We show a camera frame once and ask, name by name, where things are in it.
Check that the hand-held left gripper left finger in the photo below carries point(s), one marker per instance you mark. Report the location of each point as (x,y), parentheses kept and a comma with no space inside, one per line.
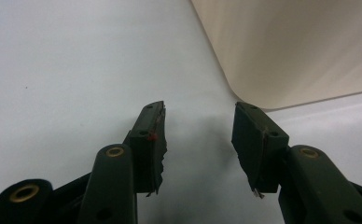
(145,149)

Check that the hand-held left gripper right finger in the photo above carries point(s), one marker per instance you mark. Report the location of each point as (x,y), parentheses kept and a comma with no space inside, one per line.
(263,146)

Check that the beige plastic container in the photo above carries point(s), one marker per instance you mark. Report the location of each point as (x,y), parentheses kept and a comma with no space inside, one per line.
(294,49)

